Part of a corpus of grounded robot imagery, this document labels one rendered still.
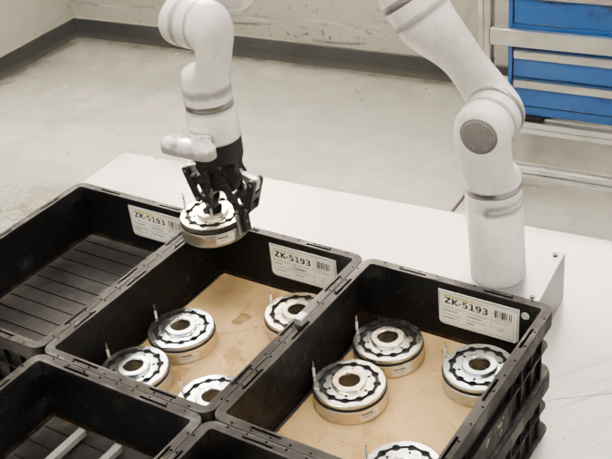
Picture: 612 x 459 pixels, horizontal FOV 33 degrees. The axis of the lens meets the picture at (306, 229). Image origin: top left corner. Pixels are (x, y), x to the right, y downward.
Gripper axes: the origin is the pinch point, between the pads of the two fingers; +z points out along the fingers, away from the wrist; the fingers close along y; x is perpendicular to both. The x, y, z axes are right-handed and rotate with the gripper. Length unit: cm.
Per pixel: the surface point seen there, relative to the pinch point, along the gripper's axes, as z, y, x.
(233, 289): 17.0, 5.5, -4.2
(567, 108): 65, 14, -181
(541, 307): 7.8, -46.3, -7.9
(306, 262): 10.3, -7.7, -7.4
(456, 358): 14.4, -36.9, -0.4
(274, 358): 7.2, -19.1, 17.6
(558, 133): 73, 16, -179
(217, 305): 17.0, 5.2, 0.7
